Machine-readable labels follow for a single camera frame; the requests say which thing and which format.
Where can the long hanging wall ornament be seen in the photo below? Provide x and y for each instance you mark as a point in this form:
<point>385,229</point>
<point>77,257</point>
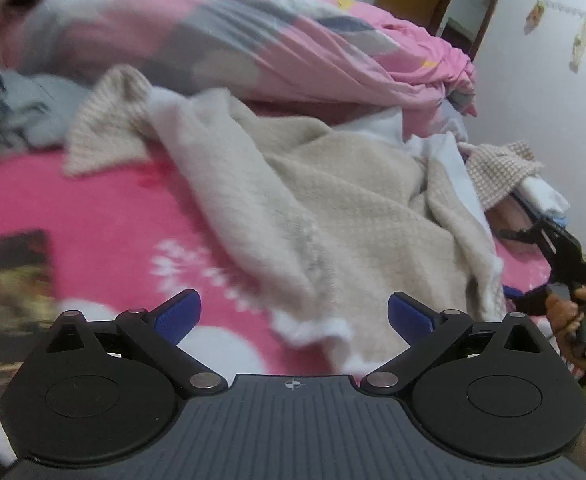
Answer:
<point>582,45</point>

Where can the pink grey floral quilt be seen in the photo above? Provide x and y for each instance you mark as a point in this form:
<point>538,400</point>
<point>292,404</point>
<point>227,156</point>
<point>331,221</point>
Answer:
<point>223,35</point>

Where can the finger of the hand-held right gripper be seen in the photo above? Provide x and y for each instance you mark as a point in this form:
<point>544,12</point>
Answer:
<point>543,232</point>
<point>533,302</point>

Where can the person's right hand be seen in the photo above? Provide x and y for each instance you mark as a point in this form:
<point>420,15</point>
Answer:
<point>560,315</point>

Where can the dark smartphone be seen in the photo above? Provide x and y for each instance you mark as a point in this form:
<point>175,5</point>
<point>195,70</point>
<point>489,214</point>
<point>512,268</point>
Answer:
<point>18,300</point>

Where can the white folded cloth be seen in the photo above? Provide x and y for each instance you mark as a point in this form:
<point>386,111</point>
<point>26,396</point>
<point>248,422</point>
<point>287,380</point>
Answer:
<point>543,195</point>

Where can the white wall hook rail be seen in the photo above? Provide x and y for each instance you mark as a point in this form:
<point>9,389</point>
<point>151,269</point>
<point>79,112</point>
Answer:
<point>565,9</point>

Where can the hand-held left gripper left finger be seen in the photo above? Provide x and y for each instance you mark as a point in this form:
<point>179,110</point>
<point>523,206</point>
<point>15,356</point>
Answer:
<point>178,315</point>

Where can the beige white houndstooth knit cardigan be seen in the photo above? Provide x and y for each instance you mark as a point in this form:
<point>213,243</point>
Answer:
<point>323,210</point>

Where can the short hanging wall ornament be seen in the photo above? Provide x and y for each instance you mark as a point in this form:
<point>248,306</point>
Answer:
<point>535,17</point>

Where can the grey hoodie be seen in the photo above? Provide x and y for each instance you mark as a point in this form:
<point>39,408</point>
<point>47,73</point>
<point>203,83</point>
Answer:
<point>48,105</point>

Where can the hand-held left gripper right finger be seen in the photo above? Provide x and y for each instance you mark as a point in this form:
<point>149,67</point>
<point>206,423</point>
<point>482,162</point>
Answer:
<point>410,317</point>

